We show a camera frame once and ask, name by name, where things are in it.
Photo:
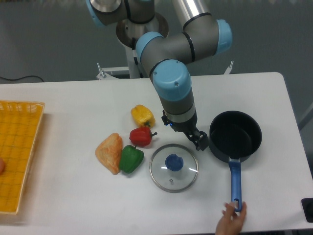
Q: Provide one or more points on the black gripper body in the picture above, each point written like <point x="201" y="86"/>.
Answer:
<point x="187" y="127"/>

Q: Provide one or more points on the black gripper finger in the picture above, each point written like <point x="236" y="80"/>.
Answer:
<point x="203" y="141"/>
<point x="195" y="141"/>

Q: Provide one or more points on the black saucepan blue handle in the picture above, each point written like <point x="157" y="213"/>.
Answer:
<point x="233" y="137"/>

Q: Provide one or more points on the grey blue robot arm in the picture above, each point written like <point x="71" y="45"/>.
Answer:
<point x="170" y="78"/>

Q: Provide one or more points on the triangle bread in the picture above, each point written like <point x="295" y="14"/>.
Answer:
<point x="109" y="153"/>

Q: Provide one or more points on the person's hand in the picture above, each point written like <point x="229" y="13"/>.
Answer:
<point x="231" y="223"/>

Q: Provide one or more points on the glass lid blue knob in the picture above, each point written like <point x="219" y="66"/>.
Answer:
<point x="173" y="168"/>

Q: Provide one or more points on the red bell pepper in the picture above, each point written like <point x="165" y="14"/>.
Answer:
<point x="141" y="136"/>

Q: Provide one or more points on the yellow bell pepper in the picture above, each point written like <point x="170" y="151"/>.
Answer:
<point x="142" y="116"/>

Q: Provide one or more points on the green bell pepper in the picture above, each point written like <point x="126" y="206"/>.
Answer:
<point x="131" y="158"/>

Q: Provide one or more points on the black object table edge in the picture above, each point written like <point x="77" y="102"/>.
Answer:
<point x="307" y="204"/>

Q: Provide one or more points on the yellow wicker basket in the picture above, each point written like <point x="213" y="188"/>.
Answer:
<point x="19" y="124"/>

